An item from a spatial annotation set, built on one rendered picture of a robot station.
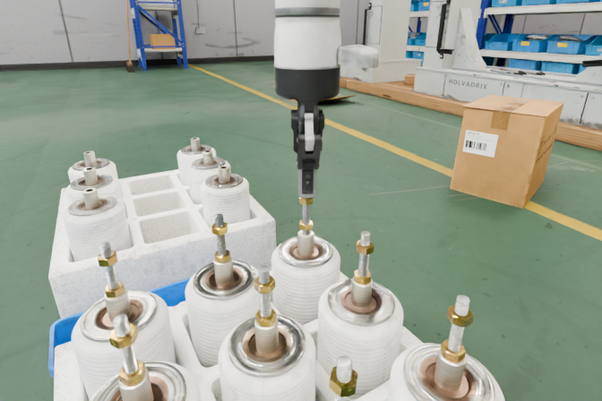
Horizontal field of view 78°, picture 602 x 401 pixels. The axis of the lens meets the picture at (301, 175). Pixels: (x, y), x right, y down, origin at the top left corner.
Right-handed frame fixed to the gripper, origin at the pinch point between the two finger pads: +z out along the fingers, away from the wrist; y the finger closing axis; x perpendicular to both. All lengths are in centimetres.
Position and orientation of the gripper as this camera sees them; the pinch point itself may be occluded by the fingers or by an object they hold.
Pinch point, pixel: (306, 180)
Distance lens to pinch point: 47.6
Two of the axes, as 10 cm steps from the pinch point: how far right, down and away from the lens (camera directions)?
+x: 10.0, -0.1, 0.3
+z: 0.0, 9.3, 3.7
